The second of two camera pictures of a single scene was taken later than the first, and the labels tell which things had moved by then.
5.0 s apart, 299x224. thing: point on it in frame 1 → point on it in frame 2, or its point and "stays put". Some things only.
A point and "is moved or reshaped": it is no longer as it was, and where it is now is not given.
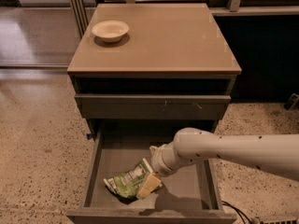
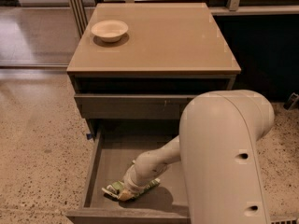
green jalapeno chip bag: (127, 184) is moved or reshaped
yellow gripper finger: (149, 185) → (126, 195)
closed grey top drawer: (149, 106) stays put
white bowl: (110, 31) stays put
